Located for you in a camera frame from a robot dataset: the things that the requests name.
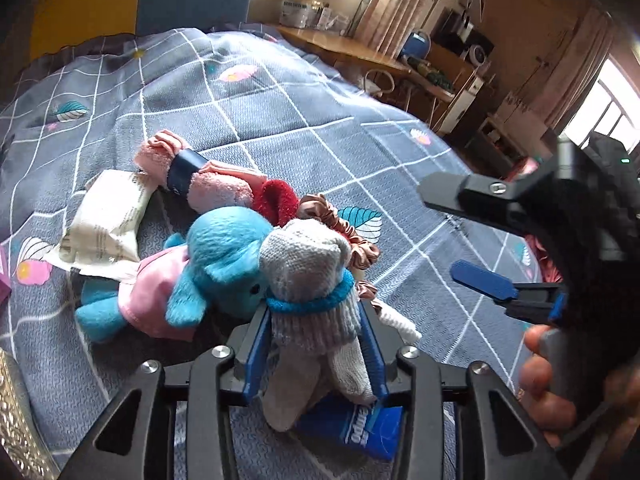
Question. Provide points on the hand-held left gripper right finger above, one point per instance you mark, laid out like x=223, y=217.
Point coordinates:
x=375, y=360

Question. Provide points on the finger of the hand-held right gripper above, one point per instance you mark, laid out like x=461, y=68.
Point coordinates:
x=480, y=197
x=480, y=280

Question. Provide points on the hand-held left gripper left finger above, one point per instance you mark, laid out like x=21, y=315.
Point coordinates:
x=257, y=355

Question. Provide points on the grey sock pair blue band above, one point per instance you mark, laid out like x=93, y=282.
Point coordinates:
x=305, y=270

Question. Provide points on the person's right hand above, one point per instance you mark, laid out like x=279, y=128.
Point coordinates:
x=540, y=380

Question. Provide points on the white knitted sock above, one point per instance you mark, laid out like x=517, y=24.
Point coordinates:
x=400, y=322

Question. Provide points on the blue tissue pack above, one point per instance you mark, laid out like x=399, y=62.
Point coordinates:
x=360, y=430

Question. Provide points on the white cabinet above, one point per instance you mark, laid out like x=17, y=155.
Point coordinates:
x=465, y=105

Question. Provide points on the blue plush toy pink shirt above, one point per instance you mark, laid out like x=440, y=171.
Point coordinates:
x=225, y=245

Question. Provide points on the white chair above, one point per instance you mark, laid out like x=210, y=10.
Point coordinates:
x=380, y=82

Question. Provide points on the red fuzzy cloth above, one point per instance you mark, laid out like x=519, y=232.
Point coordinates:
x=272, y=200

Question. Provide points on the brown curtain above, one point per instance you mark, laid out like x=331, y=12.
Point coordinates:
x=570, y=70

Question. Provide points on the black stereo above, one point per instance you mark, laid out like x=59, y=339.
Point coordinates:
x=462, y=35

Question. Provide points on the blue speaker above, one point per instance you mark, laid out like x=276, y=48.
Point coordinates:
x=415, y=45

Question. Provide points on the pink towel navy band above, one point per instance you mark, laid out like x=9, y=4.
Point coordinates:
x=220, y=187

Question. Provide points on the grey checked leaf-print blanket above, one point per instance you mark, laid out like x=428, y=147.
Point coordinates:
x=300, y=120

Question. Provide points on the white wipes packet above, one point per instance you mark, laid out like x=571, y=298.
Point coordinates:
x=105, y=220

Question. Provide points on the wooden desk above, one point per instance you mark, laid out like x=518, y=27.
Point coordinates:
x=345, y=42

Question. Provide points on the beige curtain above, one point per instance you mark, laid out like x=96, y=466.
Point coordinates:
x=400, y=0

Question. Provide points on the ornate embossed metal box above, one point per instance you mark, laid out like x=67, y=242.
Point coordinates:
x=22, y=435

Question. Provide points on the white box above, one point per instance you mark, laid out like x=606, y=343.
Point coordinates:
x=300, y=10

